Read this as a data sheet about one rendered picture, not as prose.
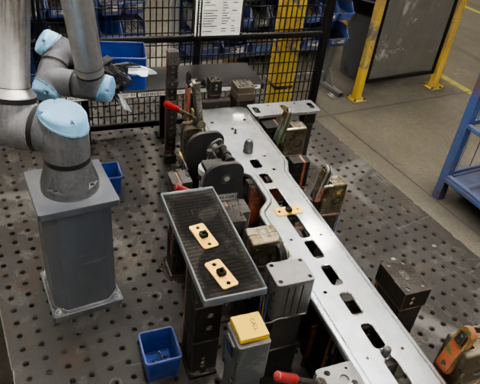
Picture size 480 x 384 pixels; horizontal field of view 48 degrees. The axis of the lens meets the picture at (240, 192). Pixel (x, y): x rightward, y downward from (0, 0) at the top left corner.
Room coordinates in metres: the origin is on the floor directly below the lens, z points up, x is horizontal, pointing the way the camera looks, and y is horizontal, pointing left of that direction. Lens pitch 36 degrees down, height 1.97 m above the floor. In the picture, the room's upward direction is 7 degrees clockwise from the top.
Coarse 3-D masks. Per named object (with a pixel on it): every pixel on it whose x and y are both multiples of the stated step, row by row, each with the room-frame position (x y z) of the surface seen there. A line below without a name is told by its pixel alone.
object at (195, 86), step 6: (204, 78) 1.64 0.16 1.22; (192, 84) 1.62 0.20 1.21; (198, 84) 1.61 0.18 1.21; (204, 84) 1.63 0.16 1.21; (192, 90) 1.63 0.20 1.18; (198, 90) 1.61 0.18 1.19; (192, 96) 1.64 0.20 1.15; (198, 96) 1.61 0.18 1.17; (198, 102) 1.61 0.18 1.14; (198, 108) 1.61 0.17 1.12; (198, 114) 1.61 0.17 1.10; (198, 120) 1.61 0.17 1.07
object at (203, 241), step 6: (192, 228) 0.95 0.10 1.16; (204, 228) 0.95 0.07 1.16; (198, 234) 0.93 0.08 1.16; (204, 234) 0.92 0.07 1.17; (210, 234) 0.93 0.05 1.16; (198, 240) 0.91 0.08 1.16; (204, 240) 0.91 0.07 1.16; (210, 240) 0.91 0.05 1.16; (204, 246) 0.89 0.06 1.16; (210, 246) 0.89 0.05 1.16; (216, 246) 0.90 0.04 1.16
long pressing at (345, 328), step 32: (224, 128) 1.72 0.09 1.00; (256, 128) 1.75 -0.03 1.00; (288, 192) 1.37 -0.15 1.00; (288, 224) 1.21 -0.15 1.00; (320, 224) 1.23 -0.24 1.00; (320, 288) 0.97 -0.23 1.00; (352, 288) 0.98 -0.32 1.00; (352, 320) 0.87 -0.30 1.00; (384, 320) 0.89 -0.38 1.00; (352, 352) 0.78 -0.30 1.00; (416, 352) 0.80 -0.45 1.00
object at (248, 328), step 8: (256, 312) 0.72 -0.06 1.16; (232, 320) 0.69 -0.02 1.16; (240, 320) 0.69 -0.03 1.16; (248, 320) 0.70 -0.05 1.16; (256, 320) 0.70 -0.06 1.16; (240, 328) 0.67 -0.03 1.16; (248, 328) 0.68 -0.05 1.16; (256, 328) 0.68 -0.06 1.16; (264, 328) 0.68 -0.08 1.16; (240, 336) 0.66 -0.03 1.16; (248, 336) 0.66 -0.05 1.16; (256, 336) 0.66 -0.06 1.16; (264, 336) 0.67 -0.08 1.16
